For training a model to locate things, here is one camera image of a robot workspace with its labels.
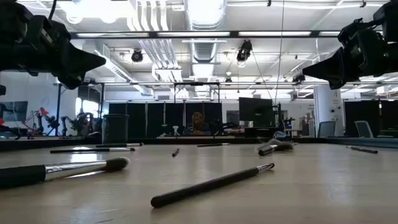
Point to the black room divider panels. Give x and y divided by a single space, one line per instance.
155 119
354 116

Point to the blue bag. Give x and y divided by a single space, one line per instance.
281 135

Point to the black table border rail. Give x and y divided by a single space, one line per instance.
31 144

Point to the red desk lamp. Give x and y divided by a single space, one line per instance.
43 111

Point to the black mesh cup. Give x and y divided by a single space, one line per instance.
115 129

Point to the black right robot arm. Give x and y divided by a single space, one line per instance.
388 18

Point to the black overhead frame bar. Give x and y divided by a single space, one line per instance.
234 34

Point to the long black makeup brush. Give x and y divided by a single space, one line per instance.
205 186

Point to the black hanging spotlight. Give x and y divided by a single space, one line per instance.
298 77
244 50
137 56
228 80

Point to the silver ventilation duct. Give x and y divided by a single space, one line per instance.
205 18

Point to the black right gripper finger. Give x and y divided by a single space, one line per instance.
332 67
337 84

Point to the person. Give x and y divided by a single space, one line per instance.
199 124

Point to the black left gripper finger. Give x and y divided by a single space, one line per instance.
71 81
81 60

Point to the white round column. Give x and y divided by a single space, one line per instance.
326 105

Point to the thin black liner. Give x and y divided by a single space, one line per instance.
211 145

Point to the small white stand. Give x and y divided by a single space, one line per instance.
176 128

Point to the black metal frame post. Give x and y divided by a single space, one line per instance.
58 99

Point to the grey office chair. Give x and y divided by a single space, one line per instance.
326 129
363 129

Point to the dark wall screen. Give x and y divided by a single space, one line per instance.
18 110

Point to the black computer monitor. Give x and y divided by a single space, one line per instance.
256 112

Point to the black background robot arms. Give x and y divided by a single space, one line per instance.
81 123

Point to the fluffy powder makeup brush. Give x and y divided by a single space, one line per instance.
267 150

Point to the large silver-ferrule makeup brush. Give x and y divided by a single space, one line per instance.
74 169

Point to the black pen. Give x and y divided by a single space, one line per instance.
363 150

